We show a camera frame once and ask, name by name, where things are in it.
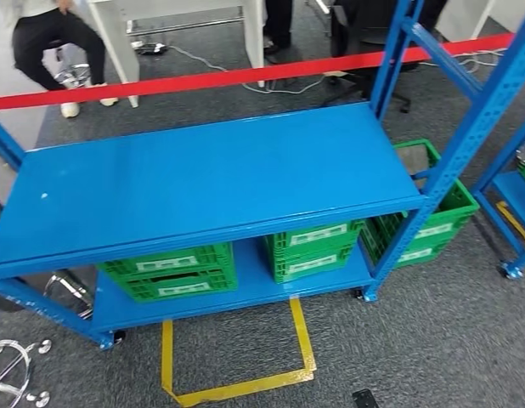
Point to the grey plastic sheet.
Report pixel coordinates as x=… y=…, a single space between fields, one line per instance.
x=415 y=160

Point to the chrome star-base stool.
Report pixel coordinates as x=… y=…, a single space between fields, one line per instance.
x=16 y=371

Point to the black stool chrome base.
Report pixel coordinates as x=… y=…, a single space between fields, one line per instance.
x=73 y=73

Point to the black router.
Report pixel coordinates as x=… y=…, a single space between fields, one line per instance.
x=150 y=48

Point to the yellow floor tape outline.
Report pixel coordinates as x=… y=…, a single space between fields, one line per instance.
x=303 y=338
x=515 y=224

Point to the white partition panel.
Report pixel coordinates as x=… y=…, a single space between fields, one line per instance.
x=457 y=17

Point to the person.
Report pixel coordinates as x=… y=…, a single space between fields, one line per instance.
x=54 y=39
x=277 y=22

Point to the white desk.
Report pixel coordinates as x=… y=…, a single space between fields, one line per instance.
x=118 y=45

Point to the black office chair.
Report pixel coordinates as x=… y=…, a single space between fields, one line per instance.
x=352 y=28

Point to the red barrier tape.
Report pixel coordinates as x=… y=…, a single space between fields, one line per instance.
x=203 y=79

